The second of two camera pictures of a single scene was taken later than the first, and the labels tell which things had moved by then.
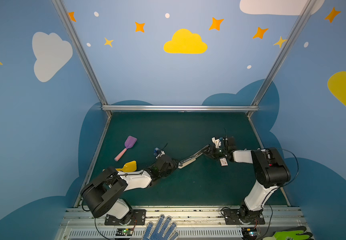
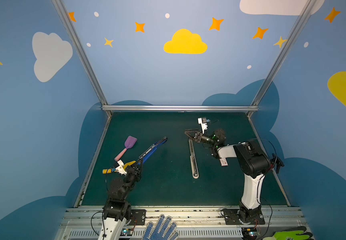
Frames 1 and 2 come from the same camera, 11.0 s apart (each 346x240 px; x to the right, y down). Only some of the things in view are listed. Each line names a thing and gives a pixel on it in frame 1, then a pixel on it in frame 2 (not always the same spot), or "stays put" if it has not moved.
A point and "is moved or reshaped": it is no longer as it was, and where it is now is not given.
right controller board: (249, 233) stays put
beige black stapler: (185, 161) is moved or reshaped
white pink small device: (223, 162) stays put
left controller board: (124, 232) stays put
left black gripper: (172, 162) -> (135, 167)
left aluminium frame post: (62, 10) stays put
